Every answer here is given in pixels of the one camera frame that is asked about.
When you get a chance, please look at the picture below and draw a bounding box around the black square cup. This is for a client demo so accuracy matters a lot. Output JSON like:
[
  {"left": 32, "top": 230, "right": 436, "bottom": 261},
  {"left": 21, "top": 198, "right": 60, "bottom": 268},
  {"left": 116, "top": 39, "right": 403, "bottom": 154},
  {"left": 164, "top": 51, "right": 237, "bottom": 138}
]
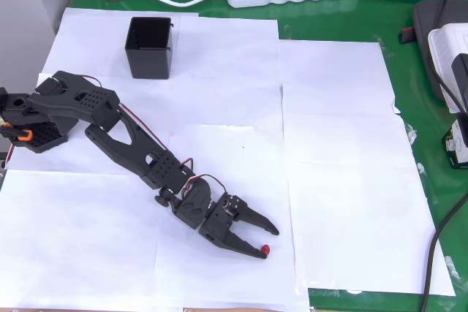
[{"left": 124, "top": 16, "right": 175, "bottom": 80}]

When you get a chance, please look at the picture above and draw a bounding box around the white paper sheet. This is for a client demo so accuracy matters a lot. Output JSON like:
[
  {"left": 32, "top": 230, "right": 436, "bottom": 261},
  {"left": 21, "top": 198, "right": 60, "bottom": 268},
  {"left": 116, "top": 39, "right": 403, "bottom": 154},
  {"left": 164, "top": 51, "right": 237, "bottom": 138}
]
[
  {"left": 5, "top": 72, "right": 173, "bottom": 176},
  {"left": 39, "top": 7, "right": 200, "bottom": 79},
  {"left": 0, "top": 169, "right": 184, "bottom": 309},
  {"left": 170, "top": 15, "right": 284, "bottom": 134},
  {"left": 288, "top": 113, "right": 457, "bottom": 297},
  {"left": 153, "top": 124, "right": 312, "bottom": 312},
  {"left": 277, "top": 39, "right": 403, "bottom": 165}
]

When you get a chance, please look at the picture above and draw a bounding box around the orange black clamp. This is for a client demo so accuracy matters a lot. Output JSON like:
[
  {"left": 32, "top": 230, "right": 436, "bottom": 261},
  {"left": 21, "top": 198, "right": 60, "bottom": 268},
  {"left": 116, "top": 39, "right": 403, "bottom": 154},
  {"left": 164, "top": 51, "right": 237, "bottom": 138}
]
[{"left": 0, "top": 123, "right": 34, "bottom": 143}]

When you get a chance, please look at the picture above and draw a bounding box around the red black USB stick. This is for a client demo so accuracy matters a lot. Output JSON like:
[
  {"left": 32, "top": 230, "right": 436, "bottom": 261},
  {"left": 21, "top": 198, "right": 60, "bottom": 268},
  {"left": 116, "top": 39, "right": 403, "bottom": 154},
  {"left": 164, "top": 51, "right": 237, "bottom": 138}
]
[{"left": 399, "top": 26, "right": 416, "bottom": 45}]

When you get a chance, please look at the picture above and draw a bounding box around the dark grey pad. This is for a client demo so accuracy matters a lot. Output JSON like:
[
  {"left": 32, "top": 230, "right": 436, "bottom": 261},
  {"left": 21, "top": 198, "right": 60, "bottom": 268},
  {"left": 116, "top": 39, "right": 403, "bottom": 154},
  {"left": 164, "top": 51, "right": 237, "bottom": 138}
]
[{"left": 412, "top": 0, "right": 468, "bottom": 103}]

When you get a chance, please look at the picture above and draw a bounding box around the white device at right edge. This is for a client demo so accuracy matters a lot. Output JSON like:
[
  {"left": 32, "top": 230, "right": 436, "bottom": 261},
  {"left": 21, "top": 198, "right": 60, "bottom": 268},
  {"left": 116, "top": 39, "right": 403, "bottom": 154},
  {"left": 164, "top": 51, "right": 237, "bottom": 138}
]
[{"left": 427, "top": 23, "right": 468, "bottom": 114}]

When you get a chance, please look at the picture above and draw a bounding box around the thick black cable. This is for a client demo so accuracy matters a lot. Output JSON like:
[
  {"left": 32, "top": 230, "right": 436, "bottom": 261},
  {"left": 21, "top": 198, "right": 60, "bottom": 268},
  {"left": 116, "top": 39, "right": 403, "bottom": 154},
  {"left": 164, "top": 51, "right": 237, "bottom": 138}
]
[{"left": 420, "top": 194, "right": 468, "bottom": 312}]

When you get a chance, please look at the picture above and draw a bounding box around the thin black monitor cable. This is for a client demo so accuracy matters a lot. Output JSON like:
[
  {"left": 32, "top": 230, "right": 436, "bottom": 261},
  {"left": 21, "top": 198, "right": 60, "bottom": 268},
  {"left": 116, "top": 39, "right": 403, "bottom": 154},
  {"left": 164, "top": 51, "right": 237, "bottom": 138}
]
[{"left": 438, "top": 0, "right": 451, "bottom": 28}]

